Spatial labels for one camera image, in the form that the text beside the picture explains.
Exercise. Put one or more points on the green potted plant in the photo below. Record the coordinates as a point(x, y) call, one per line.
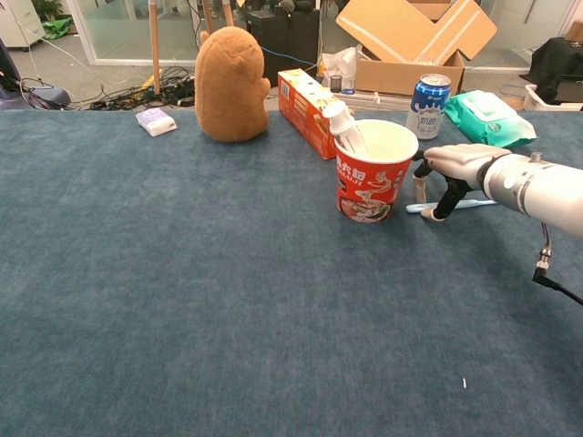
point(45, 8)

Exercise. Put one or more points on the brown plush toy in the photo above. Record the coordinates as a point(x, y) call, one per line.
point(230, 86)

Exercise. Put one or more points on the wooden pole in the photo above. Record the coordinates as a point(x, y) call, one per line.
point(155, 45)
point(228, 13)
point(208, 16)

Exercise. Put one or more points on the small purple tissue pack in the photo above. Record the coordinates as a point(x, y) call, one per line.
point(155, 122)

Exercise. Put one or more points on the white cabinet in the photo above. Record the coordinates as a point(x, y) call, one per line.
point(18, 23)

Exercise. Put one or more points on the green wet wipes pack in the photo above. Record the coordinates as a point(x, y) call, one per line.
point(483, 118)

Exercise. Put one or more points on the black cabinet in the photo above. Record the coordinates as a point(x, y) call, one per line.
point(282, 36)

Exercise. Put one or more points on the open brown cardboard box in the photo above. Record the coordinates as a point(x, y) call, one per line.
point(401, 32)

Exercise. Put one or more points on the blue white drink can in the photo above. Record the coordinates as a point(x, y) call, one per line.
point(428, 109)

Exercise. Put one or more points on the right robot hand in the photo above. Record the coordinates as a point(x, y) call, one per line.
point(460, 161)

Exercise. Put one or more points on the light blue toothbrush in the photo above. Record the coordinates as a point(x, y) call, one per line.
point(473, 203)

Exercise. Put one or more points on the green bag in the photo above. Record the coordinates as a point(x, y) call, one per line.
point(57, 28)

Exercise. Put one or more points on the blue table cloth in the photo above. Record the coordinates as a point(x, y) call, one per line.
point(182, 273)

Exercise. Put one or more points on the white toothpaste tube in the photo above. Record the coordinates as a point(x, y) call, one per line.
point(348, 129)

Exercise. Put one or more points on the black cloth covered object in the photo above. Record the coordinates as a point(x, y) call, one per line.
point(558, 64)

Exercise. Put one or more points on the orange cardboard snack box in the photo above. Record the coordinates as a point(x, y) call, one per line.
point(309, 114)

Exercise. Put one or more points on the black mesh pen cup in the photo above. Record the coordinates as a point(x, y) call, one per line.
point(336, 84)

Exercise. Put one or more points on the red instant noodle cup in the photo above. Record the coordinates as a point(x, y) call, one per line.
point(373, 182)

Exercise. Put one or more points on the white plastic bag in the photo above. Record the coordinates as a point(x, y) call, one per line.
point(339, 61)

